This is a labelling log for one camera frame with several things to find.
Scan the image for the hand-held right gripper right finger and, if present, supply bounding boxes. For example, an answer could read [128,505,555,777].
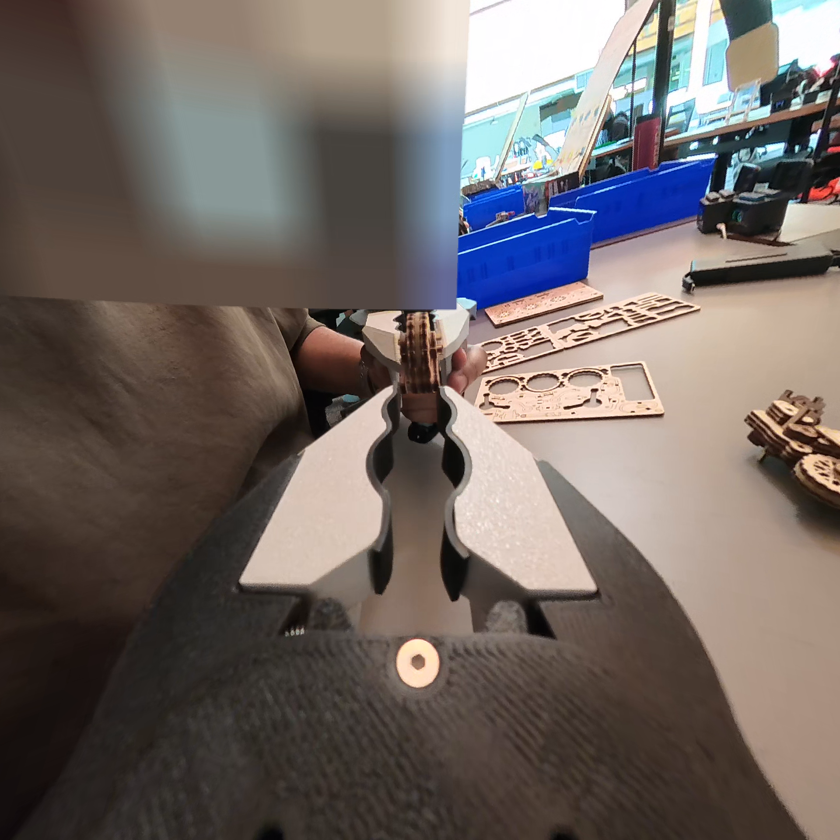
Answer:
[438,387,599,631]

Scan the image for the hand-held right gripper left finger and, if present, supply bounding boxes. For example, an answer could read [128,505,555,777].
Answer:
[238,384,403,631]

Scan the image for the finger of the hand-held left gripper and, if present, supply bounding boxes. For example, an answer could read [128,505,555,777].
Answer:
[436,311,471,376]
[362,311,406,376]

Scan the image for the wooden gear assembly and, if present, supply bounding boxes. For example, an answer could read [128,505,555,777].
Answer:
[395,311,444,396]

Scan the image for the person's left forearm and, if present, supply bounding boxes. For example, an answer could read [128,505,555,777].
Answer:
[292,325,368,396]

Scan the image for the person's left hand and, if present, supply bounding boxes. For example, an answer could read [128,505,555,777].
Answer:
[367,345,488,427]

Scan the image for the small engraved wooden sheet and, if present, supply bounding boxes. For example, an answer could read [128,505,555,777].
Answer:
[484,283,605,328]

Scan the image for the wooden sheet with round holes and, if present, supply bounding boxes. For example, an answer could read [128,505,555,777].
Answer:
[476,361,665,424]

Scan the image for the long wooden cutout sheet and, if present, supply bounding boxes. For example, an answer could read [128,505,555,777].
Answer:
[482,292,701,375]

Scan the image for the leaning plywood board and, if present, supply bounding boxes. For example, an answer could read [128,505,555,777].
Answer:
[558,0,657,178]

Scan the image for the wooden mechanical model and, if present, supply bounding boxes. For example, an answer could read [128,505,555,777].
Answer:
[745,390,840,509]

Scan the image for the black flat bar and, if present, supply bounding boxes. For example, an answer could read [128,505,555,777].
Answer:
[682,238,840,293]

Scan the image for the black power station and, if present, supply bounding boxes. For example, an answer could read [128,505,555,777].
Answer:
[696,157,815,237]

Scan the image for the long workbench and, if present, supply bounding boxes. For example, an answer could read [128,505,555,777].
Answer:
[663,98,840,158]

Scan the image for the grey flat board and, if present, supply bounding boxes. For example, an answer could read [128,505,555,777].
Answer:
[781,203,840,247]

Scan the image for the black tripod stand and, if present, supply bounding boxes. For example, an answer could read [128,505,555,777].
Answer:
[814,52,840,158]

